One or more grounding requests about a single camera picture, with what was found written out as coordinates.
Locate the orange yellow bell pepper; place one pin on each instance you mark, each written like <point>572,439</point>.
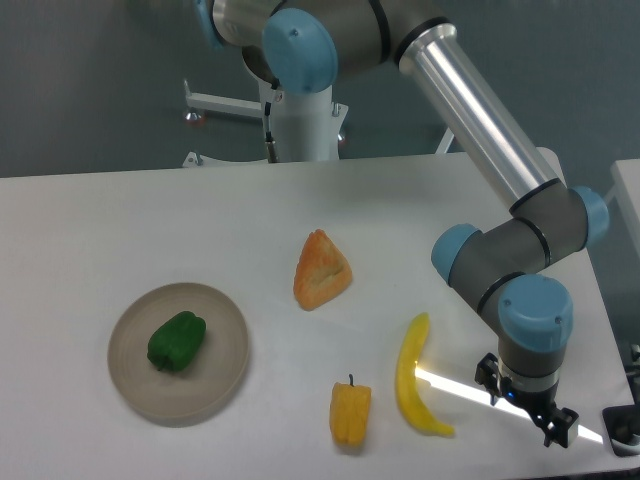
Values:
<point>349,412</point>

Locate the green bell pepper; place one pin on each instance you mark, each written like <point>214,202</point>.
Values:
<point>174,345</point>

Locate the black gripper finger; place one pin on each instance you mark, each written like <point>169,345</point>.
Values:
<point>560,426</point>
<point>487,376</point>

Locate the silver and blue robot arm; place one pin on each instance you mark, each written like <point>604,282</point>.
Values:
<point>297,50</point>

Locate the white side table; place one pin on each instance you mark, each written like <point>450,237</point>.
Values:
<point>625,191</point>

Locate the beige round plate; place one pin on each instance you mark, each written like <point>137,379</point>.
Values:
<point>179,399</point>

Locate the black clamp at table edge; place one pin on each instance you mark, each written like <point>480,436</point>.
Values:
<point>622,422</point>

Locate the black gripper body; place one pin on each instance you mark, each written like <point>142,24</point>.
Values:
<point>534,395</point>

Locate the yellow banana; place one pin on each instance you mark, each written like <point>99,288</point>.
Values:
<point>413,410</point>

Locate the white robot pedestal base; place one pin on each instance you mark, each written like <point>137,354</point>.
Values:
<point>295,127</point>

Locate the orange triangular pastry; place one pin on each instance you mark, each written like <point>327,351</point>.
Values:
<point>322,272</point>

